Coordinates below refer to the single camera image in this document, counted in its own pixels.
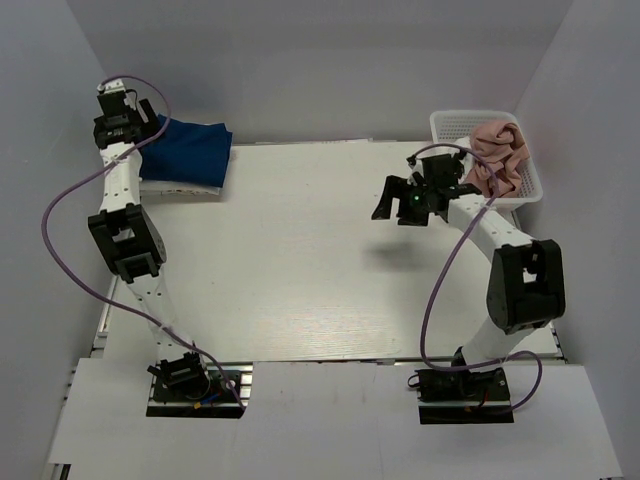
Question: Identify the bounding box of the white t shirt stack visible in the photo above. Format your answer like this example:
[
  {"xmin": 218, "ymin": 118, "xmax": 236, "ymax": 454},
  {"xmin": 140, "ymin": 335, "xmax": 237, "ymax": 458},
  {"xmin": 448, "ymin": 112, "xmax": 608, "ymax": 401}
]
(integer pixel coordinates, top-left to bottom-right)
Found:
[{"xmin": 139, "ymin": 152, "xmax": 234, "ymax": 199}]

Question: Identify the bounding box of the pink t shirt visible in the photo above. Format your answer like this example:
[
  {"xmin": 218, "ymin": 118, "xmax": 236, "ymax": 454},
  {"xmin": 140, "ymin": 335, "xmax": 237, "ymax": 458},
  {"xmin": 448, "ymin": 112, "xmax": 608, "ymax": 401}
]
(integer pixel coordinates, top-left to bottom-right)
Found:
[{"xmin": 464, "ymin": 120, "xmax": 530, "ymax": 198}]

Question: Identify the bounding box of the white plastic basket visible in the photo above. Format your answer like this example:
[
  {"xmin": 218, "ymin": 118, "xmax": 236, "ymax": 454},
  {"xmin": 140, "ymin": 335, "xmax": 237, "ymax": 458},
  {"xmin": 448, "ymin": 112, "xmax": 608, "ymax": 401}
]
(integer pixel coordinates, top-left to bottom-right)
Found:
[{"xmin": 429, "ymin": 110, "xmax": 543, "ymax": 211}]

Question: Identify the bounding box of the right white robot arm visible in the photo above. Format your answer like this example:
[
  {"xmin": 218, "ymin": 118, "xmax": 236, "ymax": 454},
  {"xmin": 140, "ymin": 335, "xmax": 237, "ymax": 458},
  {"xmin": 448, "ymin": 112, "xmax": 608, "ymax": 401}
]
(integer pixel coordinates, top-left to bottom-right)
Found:
[{"xmin": 371, "ymin": 154, "xmax": 566, "ymax": 399}]

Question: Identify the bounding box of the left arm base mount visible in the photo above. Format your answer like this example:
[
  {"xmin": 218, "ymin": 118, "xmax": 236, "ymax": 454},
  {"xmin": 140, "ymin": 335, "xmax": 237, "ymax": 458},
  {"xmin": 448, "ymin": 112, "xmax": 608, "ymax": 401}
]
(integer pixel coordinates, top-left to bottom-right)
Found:
[{"xmin": 146, "ymin": 365, "xmax": 244, "ymax": 419}]

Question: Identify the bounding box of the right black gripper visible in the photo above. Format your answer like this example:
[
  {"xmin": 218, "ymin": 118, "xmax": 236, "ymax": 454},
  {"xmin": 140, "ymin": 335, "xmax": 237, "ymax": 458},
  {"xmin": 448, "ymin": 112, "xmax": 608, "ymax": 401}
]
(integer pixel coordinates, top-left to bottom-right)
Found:
[{"xmin": 373, "ymin": 175, "xmax": 436, "ymax": 227}]

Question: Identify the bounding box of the white black printed t shirt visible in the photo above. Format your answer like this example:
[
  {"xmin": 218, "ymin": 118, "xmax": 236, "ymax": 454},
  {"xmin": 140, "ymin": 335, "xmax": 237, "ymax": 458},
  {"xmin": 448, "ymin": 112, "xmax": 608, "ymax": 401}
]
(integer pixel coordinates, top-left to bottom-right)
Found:
[{"xmin": 450, "ymin": 137, "xmax": 471, "ymax": 153}]

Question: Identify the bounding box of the blue t shirt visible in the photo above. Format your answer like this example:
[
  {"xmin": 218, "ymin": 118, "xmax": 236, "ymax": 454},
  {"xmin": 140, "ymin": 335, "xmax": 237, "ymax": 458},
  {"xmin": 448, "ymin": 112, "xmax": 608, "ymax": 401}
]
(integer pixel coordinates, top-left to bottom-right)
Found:
[{"xmin": 140, "ymin": 119, "xmax": 233, "ymax": 189}]

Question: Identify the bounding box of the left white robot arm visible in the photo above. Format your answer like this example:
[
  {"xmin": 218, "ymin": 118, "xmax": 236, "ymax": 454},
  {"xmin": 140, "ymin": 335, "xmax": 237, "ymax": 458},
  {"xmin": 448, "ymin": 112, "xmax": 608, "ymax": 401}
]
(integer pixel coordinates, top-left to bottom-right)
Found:
[{"xmin": 88, "ymin": 78, "xmax": 212, "ymax": 400}]

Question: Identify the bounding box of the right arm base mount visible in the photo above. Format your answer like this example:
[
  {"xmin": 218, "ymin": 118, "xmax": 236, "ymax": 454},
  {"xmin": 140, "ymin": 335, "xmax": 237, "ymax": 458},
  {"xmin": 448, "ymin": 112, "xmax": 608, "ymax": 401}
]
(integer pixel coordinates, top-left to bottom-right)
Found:
[{"xmin": 407, "ymin": 368, "xmax": 514, "ymax": 425}]

